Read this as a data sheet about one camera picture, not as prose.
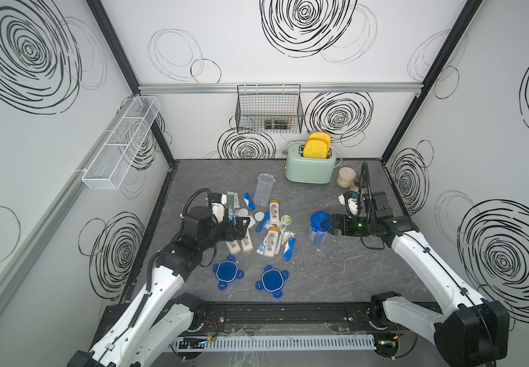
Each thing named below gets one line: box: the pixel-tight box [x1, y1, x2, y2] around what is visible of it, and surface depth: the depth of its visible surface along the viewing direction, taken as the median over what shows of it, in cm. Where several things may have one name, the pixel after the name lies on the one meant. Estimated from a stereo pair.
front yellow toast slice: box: [303, 138, 328, 160], surface depth 101 cm
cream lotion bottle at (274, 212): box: [269, 199, 280, 226], surface depth 100 cm
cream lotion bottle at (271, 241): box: [263, 226, 281, 257], surface depth 90 cm
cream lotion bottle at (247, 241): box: [240, 227, 254, 252], surface depth 91 cm
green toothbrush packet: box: [227, 191, 241, 213], surface depth 104 cm
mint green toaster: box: [282, 140, 337, 184], surface depth 106 cm
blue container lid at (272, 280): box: [255, 264, 290, 299], surface depth 82 cm
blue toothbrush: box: [256, 211, 271, 234], surface depth 98 cm
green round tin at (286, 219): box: [280, 214, 293, 226], surface depth 98 cm
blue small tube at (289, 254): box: [283, 237, 296, 262], surface depth 91 cm
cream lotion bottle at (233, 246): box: [224, 239, 241, 255], surface depth 90 cm
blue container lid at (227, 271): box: [212, 253, 245, 291], surface depth 85 cm
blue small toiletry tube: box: [243, 192, 257, 211], surface depth 107 cm
